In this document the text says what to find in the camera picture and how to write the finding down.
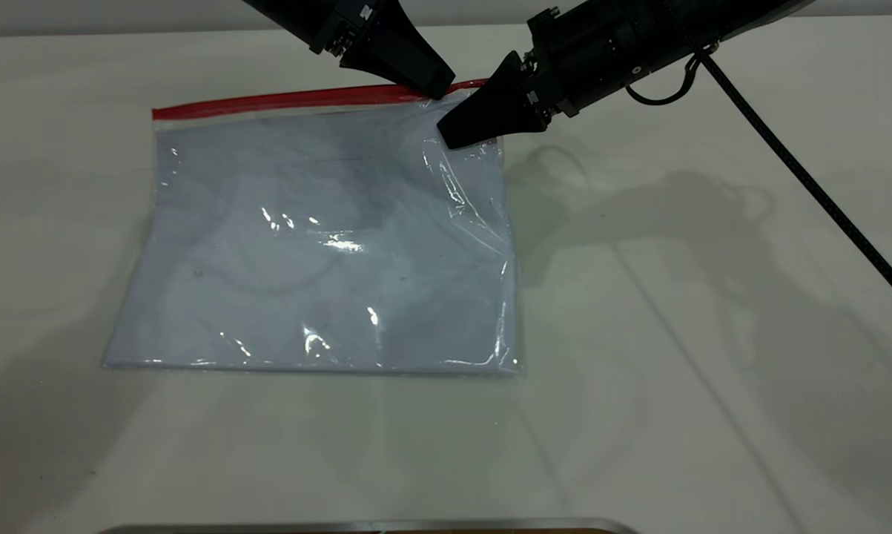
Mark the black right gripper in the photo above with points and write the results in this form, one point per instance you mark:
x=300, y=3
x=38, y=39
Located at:
x=601, y=52

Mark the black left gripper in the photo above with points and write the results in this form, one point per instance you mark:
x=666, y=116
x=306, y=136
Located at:
x=327, y=18

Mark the clear plastic zip bag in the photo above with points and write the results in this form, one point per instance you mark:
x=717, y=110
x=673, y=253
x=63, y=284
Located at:
x=319, y=245

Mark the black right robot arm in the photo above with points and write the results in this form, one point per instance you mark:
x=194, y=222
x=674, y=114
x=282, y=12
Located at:
x=742, y=11

